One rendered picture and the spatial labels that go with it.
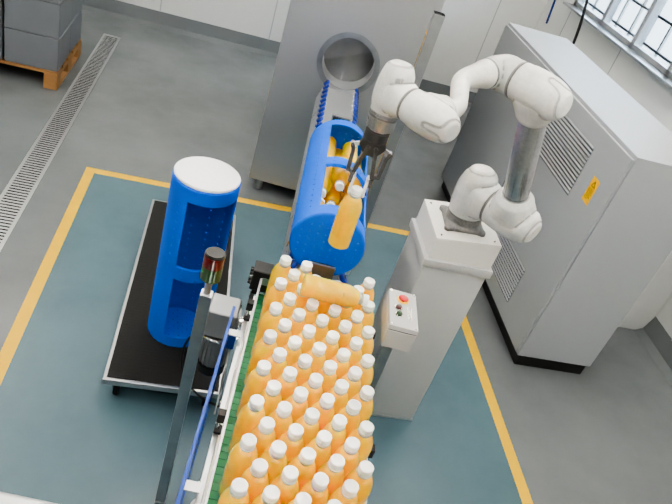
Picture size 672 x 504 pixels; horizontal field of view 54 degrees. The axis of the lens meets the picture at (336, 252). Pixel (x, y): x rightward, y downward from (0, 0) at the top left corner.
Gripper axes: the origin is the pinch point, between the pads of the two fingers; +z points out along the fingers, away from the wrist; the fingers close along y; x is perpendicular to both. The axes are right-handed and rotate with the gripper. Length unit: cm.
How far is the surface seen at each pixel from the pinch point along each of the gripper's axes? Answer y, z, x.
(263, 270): 22, 47, -5
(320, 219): 6.8, 27.5, -18.1
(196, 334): 36, 53, 29
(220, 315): 32, 62, 8
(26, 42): 238, 119, -290
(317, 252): 4.0, 41.9, -18.0
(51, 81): 219, 145, -292
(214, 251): 37, 21, 27
